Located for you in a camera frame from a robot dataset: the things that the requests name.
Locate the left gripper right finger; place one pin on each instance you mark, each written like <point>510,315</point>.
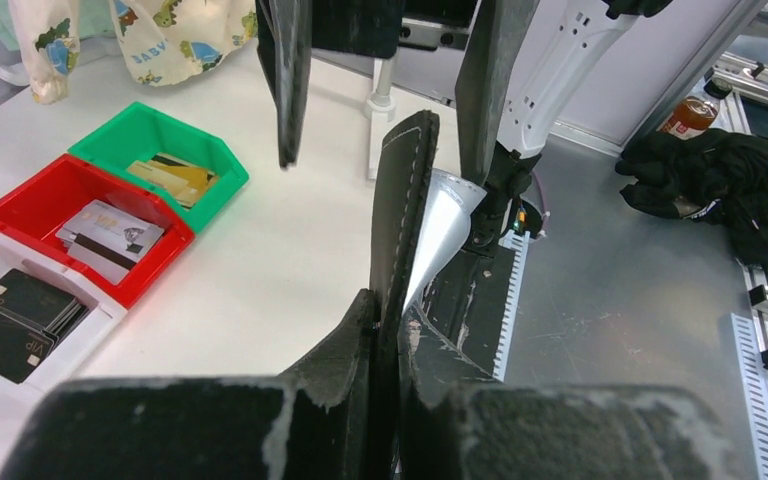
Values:
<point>457,422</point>

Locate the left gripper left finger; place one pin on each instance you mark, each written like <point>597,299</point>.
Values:
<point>309,422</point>

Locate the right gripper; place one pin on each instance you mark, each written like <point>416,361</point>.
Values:
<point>287,31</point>

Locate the black leather card holder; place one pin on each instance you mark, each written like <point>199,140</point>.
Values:
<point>421,216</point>

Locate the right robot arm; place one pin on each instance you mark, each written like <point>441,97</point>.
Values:
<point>588,30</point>

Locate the cards in green bin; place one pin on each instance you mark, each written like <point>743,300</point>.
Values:
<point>186,182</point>

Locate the cards in red bin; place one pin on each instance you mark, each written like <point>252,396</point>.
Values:
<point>108,240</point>

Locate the white clothes rack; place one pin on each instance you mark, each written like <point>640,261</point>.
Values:
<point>379,107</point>

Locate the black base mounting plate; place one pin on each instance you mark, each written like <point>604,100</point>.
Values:
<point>465,302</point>

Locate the yellow cream children's jacket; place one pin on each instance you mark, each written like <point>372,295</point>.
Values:
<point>162,42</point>

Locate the green plastic bin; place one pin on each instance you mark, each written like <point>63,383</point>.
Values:
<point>139,131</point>

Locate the light green towel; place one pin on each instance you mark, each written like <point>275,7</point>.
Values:
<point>94,19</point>

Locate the black cloth pile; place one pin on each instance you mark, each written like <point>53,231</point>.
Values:
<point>718,177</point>

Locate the orange drink bottle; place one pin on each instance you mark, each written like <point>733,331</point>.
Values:
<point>698,110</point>

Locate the red plastic bin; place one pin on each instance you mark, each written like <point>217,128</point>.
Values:
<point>32,213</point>

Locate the white plastic bin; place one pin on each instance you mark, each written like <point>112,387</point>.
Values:
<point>105,314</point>

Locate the white cable tray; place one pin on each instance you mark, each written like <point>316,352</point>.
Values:
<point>518,246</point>

